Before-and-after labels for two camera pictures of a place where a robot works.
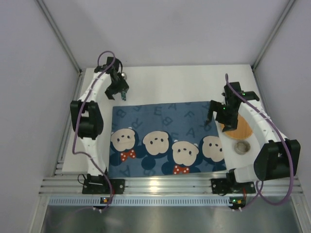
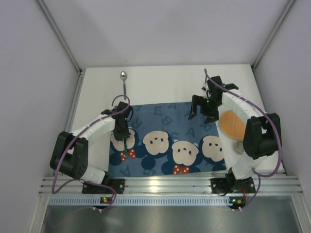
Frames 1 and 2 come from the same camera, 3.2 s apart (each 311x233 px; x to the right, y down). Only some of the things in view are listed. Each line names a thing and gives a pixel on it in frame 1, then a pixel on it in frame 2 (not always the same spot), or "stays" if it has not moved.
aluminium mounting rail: (74, 185) stays
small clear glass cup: (242, 147) stays
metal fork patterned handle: (123, 95) to (126, 149)
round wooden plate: (244, 129) stays
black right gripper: (221, 111) to (205, 107)
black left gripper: (116, 88) to (122, 134)
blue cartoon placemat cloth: (164, 139) stays
